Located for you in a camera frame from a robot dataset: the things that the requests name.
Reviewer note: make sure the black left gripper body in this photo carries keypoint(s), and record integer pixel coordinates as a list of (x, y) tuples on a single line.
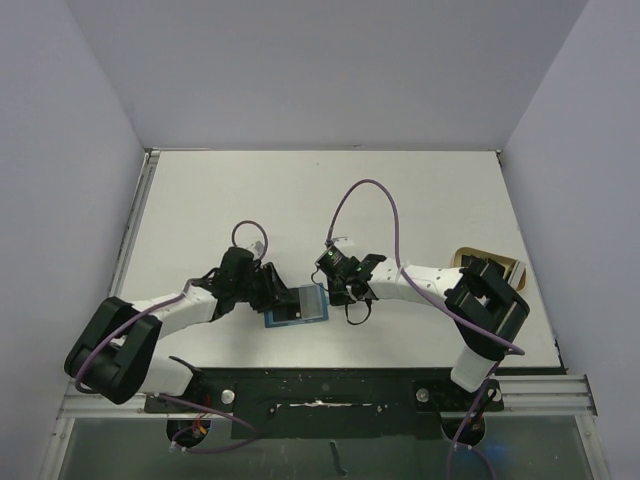
[(250, 289)]

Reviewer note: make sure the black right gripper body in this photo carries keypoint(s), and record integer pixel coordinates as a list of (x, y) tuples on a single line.
[(343, 288)]

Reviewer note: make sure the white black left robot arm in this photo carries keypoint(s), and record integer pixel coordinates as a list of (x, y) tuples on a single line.
[(115, 354)]

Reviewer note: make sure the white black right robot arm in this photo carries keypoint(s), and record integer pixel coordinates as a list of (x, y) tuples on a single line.
[(488, 312)]

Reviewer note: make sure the stack of credit cards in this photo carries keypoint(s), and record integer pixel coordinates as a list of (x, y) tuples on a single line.
[(516, 275)]

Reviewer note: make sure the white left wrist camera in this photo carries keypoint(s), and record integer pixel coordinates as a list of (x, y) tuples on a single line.
[(257, 248)]

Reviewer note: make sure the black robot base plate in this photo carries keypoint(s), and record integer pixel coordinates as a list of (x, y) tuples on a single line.
[(352, 403)]

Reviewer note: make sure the aluminium left side rail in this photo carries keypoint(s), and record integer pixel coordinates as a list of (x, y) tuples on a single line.
[(143, 186)]

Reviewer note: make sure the aluminium rail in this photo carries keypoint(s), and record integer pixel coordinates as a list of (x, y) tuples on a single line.
[(143, 186), (522, 395)]

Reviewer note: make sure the aluminium front rail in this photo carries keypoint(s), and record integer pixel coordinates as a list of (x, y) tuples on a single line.
[(522, 395)]

